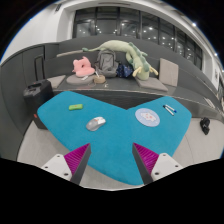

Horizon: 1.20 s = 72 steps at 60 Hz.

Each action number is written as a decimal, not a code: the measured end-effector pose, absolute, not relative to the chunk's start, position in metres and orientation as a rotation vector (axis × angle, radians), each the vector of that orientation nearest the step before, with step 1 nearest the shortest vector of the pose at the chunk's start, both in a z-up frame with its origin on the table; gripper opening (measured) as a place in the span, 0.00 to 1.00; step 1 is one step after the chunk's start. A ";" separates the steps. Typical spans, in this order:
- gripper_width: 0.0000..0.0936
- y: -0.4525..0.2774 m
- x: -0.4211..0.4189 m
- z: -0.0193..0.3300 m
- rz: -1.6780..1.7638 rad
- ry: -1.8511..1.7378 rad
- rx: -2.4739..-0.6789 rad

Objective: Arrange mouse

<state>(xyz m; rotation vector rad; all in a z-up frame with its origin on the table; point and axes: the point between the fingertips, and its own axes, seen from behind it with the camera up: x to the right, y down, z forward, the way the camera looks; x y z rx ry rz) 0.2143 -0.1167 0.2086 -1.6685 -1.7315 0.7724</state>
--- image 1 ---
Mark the black object on floor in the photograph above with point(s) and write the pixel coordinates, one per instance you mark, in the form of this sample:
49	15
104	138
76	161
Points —
204	123

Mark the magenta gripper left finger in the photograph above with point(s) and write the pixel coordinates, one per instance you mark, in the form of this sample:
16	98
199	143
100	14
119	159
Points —
71	166

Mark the round grey seat cushion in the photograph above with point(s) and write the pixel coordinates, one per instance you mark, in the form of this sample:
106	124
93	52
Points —
74	80

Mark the grey backpack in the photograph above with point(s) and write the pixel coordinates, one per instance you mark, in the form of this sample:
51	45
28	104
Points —
106	63

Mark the pink plush cushion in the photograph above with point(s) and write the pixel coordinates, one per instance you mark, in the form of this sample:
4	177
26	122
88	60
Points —
83	67

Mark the grey white computer mouse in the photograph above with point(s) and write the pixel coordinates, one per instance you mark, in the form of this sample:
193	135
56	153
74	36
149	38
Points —
95	123

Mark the dark blue bag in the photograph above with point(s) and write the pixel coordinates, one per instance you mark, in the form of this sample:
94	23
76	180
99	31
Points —
124	71

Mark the grey curved bench seating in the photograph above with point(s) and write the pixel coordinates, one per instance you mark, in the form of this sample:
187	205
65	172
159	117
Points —
49	60

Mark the white marker pen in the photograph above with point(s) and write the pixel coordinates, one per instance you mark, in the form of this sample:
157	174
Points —
170	111

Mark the blue heart-shaped table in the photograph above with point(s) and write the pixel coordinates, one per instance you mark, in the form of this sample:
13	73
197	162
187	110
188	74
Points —
111	144

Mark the flat grey seat cushion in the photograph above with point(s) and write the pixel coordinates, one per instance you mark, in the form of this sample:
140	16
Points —
152	83

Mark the blue capped marker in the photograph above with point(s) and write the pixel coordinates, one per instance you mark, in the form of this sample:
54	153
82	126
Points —
171	108

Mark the green eraser block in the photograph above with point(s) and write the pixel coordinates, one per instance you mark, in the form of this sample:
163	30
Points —
76	107

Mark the round light blue mouse pad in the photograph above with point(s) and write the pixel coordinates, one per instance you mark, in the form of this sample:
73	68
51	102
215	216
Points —
147	117

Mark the green dragon plush toy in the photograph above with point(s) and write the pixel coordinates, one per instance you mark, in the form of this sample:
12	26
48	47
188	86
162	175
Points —
135	57

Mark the grey square cushion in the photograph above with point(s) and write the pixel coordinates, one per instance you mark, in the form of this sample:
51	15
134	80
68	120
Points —
168	72

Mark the black suitcase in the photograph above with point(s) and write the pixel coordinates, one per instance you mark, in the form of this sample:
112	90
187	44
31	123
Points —
35	95

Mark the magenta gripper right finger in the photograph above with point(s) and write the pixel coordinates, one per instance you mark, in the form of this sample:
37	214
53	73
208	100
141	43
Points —
153	166

